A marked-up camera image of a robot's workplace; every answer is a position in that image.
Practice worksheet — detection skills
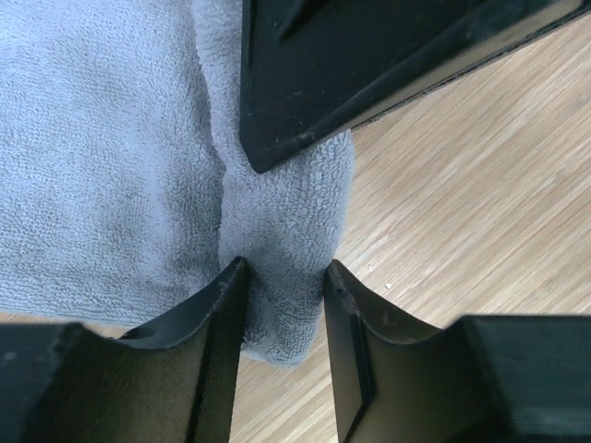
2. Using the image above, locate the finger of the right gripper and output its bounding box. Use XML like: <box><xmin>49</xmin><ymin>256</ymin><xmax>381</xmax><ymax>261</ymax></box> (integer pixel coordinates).
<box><xmin>239</xmin><ymin>0</ymin><xmax>590</xmax><ymax>174</ymax></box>

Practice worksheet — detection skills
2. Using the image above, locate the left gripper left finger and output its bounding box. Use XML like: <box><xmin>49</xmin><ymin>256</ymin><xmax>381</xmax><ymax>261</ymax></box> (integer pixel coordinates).
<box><xmin>1</xmin><ymin>259</ymin><xmax>249</xmax><ymax>442</ymax></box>

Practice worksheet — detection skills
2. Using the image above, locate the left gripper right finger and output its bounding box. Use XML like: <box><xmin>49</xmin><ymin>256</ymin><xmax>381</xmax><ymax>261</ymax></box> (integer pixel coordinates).
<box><xmin>323</xmin><ymin>261</ymin><xmax>590</xmax><ymax>443</ymax></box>

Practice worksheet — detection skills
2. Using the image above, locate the grey towel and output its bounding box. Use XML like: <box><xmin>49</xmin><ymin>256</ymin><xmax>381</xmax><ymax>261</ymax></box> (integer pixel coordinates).
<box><xmin>1</xmin><ymin>1</ymin><xmax>355</xmax><ymax>366</ymax></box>

